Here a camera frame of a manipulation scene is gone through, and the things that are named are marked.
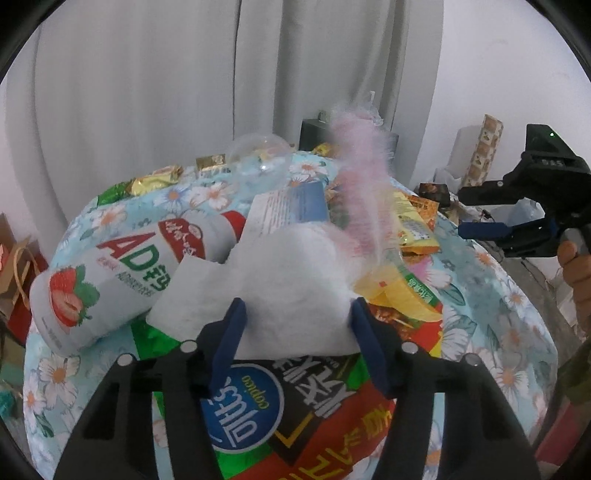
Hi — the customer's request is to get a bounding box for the yellow snack packet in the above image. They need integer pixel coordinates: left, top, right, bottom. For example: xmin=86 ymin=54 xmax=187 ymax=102
xmin=392 ymin=191 xmax=441 ymax=257
xmin=355 ymin=263 xmax=445 ymax=324

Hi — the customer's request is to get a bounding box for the brown paper bag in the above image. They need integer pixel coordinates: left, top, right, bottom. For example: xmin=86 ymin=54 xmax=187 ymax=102
xmin=0 ymin=212 xmax=49 ymax=324

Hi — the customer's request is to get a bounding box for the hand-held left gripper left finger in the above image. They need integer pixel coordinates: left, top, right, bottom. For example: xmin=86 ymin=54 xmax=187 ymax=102
xmin=53 ymin=298 xmax=247 ymax=480

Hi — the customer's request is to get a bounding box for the pink fluffy feather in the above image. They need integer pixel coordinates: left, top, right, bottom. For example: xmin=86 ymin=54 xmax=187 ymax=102
xmin=325 ymin=99 xmax=393 ymax=273

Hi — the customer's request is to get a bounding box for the clear plastic dome lid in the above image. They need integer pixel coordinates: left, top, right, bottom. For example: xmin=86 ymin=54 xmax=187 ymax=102
xmin=226 ymin=133 xmax=294 ymax=190

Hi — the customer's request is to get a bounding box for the white paper tissue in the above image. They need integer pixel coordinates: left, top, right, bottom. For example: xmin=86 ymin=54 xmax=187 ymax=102
xmin=145 ymin=220 xmax=360 ymax=361

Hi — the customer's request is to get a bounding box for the strawberry yogurt drink bottle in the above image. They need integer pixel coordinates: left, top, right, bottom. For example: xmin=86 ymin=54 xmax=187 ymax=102
xmin=29 ymin=210 xmax=247 ymax=355

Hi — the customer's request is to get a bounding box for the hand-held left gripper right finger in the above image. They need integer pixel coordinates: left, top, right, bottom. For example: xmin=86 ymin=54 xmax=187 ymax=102
xmin=348 ymin=298 xmax=542 ymax=480

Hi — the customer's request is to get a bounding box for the tall patterned gift box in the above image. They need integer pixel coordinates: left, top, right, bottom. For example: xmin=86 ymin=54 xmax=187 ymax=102
xmin=468 ymin=114 xmax=504 ymax=190

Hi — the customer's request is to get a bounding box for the blue white paper box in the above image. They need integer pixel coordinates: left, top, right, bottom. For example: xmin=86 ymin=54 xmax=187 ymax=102
xmin=240 ymin=181 xmax=331 ymax=238

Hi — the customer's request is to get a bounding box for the black box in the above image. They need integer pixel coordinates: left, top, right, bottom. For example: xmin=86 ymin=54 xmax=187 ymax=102
xmin=299 ymin=117 xmax=400 ymax=160

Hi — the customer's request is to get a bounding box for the floral blue tablecloth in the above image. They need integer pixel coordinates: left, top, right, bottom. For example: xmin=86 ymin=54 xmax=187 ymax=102
xmin=23 ymin=150 xmax=559 ymax=480

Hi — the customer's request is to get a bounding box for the person's right hand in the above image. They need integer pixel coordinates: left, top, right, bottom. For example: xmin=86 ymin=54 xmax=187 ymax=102
xmin=556 ymin=240 xmax=591 ymax=335

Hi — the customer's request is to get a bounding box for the green foil snack bag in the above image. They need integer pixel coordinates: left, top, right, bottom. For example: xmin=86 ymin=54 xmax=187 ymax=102
xmin=129 ymin=318 xmax=444 ymax=480

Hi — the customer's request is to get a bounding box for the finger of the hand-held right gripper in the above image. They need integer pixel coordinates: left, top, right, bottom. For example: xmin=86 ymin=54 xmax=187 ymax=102
xmin=458 ymin=217 xmax=561 ymax=258
xmin=457 ymin=181 xmax=525 ymax=204

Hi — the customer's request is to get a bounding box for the white curtain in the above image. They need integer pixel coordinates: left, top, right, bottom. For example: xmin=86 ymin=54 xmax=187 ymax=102
xmin=4 ymin=0 xmax=444 ymax=232

